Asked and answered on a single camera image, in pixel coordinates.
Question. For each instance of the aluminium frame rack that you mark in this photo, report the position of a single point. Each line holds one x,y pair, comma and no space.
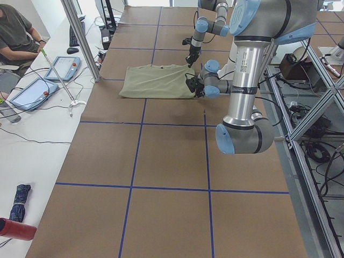
331,95

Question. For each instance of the seated person in grey shirt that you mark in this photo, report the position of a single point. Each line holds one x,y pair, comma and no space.
20,41

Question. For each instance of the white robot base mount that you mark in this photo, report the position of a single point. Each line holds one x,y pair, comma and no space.
227,71

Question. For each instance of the red bottle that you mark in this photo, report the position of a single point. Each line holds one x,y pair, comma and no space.
17,230

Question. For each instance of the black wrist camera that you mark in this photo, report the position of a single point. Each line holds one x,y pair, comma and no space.
187,41
191,82

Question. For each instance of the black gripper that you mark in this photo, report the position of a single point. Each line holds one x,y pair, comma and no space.
193,51
200,88

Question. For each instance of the black computer mouse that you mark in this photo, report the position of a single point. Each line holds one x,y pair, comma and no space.
72,50

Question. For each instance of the lower teach pendant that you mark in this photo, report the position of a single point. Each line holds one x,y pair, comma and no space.
33,96

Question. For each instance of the aluminium frame post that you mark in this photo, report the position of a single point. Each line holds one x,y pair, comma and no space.
76,26

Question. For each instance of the white grabber stick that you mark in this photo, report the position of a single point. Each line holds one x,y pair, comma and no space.
74,102

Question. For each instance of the upper teach pendant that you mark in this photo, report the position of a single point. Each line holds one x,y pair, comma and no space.
66,66

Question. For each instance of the sage green long-sleeve shirt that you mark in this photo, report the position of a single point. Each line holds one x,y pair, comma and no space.
160,82

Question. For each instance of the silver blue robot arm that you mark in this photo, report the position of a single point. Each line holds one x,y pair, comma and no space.
203,26
254,25

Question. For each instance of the dark blue folded umbrella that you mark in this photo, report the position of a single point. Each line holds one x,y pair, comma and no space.
17,212

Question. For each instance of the teach pendant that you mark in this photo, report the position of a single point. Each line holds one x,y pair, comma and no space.
66,66
33,96

